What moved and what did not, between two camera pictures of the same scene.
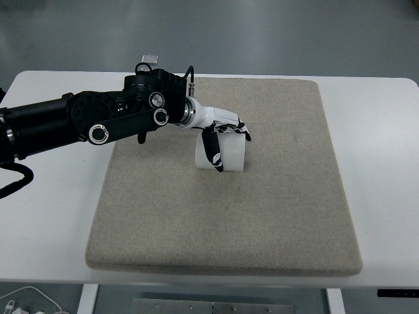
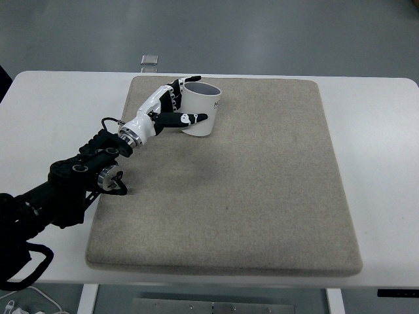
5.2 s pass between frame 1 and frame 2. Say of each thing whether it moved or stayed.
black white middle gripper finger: moved
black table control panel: stayed
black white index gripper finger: moved
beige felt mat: stayed
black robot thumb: moved
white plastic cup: moved
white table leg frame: stayed
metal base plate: stayed
